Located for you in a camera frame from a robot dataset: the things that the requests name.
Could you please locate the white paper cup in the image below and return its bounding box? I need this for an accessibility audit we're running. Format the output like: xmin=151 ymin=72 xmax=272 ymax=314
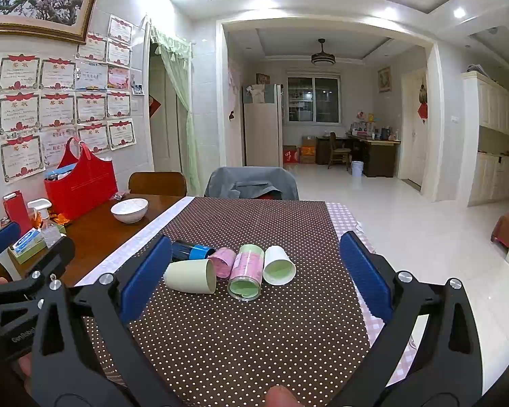
xmin=263 ymin=245 xmax=296 ymax=286

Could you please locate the cream plastic cup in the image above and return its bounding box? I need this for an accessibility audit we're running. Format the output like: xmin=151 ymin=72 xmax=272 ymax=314
xmin=164 ymin=259 xmax=217 ymax=294

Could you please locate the dark blue banded cup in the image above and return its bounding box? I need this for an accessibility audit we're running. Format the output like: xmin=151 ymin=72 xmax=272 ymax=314
xmin=172 ymin=241 xmax=216 ymax=261

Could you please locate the pink plastic cup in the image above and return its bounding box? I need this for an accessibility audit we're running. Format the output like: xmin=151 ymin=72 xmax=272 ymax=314
xmin=208 ymin=247 xmax=236 ymax=279

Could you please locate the left hand holding gripper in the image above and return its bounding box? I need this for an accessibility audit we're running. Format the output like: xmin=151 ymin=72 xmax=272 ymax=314
xmin=0 ymin=276 xmax=32 ymax=395

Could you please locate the thumb at bottom edge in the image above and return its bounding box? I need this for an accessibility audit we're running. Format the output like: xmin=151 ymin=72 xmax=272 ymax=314
xmin=264 ymin=385 xmax=303 ymax=407

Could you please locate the green tissue box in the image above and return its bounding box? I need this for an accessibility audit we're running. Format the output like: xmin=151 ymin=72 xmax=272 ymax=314
xmin=7 ymin=229 xmax=48 ymax=265

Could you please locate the red small box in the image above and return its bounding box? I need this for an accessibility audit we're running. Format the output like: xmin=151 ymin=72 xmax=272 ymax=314
xmin=2 ymin=190 xmax=33 ymax=235

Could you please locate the clear spray bottle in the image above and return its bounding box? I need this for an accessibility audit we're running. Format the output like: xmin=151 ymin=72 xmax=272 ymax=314
xmin=27 ymin=198 xmax=62 ymax=249

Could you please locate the red tote bag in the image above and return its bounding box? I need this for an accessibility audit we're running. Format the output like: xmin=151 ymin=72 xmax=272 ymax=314
xmin=44 ymin=137 xmax=118 ymax=220

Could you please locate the white ceramic bowl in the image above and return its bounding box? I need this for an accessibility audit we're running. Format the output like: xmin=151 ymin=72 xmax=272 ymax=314
xmin=110 ymin=197 xmax=149 ymax=224

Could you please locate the brown polka dot cloth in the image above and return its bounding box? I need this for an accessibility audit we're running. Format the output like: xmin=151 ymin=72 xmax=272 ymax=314
xmin=129 ymin=197 xmax=370 ymax=406

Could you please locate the wooden chair back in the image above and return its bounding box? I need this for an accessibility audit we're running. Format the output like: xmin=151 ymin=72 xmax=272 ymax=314
xmin=128 ymin=172 xmax=187 ymax=197

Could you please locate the pink checkered tablecloth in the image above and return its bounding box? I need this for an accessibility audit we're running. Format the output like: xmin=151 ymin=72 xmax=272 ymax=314
xmin=326 ymin=202 xmax=417 ymax=386

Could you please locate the pink green clear tumbler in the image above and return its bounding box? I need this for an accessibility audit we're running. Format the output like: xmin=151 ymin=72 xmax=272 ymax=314
xmin=227 ymin=245 xmax=265 ymax=302

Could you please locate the white waste bin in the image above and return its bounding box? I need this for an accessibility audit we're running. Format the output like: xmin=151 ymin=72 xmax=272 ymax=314
xmin=351 ymin=161 xmax=364 ymax=178

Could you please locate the dark wooden desk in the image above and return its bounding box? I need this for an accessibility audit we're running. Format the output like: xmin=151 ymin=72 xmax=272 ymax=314
xmin=315 ymin=136 xmax=401 ymax=177

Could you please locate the wooden desk chair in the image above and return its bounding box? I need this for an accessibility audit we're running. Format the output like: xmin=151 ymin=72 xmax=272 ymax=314
xmin=328 ymin=132 xmax=351 ymax=168

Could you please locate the green door curtain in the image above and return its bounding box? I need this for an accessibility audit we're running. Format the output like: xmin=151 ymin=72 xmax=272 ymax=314
xmin=150 ymin=26 xmax=201 ymax=195

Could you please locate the beige refrigerator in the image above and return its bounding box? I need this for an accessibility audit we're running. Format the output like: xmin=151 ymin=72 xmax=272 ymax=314
xmin=243 ymin=84 xmax=283 ymax=167

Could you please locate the window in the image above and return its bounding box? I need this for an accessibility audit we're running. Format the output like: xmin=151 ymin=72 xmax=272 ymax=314
xmin=287 ymin=76 xmax=340 ymax=124

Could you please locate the round ceiling lamp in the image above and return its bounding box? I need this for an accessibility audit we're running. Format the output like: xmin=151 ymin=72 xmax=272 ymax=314
xmin=310 ymin=38 xmax=336 ymax=66

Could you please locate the cream wall cabinet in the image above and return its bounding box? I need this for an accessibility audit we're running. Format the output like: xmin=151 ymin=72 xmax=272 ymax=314
xmin=458 ymin=71 xmax=509 ymax=207

